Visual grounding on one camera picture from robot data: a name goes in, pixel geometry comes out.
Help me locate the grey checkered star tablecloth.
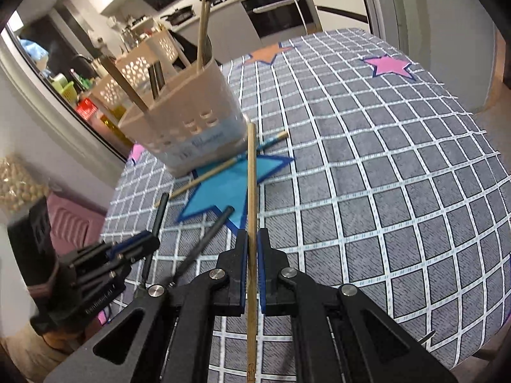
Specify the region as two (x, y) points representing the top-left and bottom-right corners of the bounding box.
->
(95, 27), (511, 383)

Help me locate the pink plastic crate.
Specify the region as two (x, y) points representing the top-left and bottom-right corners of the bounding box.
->
(47, 193), (105, 256)

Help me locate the plain bamboo chopstick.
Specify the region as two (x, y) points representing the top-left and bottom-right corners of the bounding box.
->
(246, 123), (258, 382)

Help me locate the black handled spoon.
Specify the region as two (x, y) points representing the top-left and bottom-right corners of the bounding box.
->
(163, 206), (235, 287)

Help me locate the built-in black oven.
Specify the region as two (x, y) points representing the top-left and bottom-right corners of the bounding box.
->
(242, 0), (314, 38)

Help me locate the bamboo chopstick curved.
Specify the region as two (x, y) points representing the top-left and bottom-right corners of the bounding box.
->
(100, 55), (149, 113)

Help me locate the beige perforated plastic shelf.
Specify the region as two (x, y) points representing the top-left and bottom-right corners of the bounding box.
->
(88, 29), (191, 114)

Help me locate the beige plastic utensil holder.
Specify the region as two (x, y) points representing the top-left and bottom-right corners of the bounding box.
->
(119, 59), (247, 178)

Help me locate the dark spoon black handle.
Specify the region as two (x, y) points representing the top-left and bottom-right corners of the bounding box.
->
(148, 65), (159, 100)

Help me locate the dark translucent plastic spoon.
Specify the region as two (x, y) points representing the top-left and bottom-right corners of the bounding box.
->
(154, 61), (165, 92)

